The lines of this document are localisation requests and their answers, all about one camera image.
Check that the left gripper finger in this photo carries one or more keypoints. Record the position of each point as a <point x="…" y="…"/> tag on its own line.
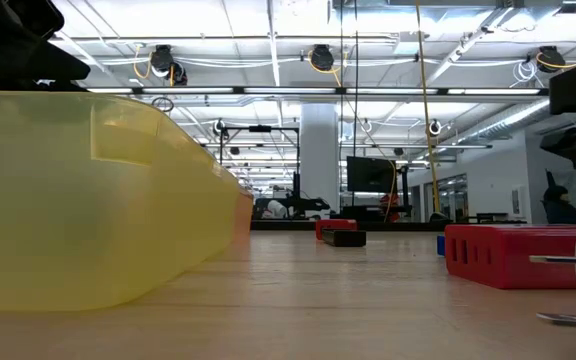
<point x="38" y="65"/>

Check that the large red power adapter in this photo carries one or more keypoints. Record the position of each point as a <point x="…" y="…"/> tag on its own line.
<point x="518" y="260"/>

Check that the small red power adapter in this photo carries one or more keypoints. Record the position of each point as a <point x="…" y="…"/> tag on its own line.
<point x="335" y="224"/>

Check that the black background robot arm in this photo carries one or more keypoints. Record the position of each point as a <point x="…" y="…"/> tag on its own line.
<point x="313" y="204"/>

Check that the black chair back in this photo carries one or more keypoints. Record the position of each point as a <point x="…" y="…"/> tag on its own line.
<point x="550" y="179"/>

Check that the person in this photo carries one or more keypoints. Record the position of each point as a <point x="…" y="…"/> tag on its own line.
<point x="560" y="210"/>

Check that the yellow translucent plastic tray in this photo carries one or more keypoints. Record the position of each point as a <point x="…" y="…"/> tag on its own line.
<point x="68" y="210"/>

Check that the small black ceiling reel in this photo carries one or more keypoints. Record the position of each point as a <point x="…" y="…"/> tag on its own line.
<point x="219" y="127"/>
<point x="434" y="128"/>

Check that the black flat screen monitor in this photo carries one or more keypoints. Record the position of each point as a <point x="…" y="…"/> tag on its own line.
<point x="370" y="175"/>

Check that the orange translucent plastic tray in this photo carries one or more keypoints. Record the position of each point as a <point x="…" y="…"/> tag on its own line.
<point x="244" y="215"/>

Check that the white building column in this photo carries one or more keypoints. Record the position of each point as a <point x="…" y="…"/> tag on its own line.
<point x="320" y="150"/>

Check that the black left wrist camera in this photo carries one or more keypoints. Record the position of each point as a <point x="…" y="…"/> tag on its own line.
<point x="38" y="15"/>

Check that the silver ceiling duct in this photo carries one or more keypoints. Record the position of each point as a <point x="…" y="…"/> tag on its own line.
<point x="508" y="122"/>

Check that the black background rig frame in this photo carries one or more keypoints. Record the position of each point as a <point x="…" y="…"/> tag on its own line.
<point x="260" y="128"/>

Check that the black metal rig frame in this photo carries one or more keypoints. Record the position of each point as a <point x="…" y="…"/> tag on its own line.
<point x="288" y="90"/>

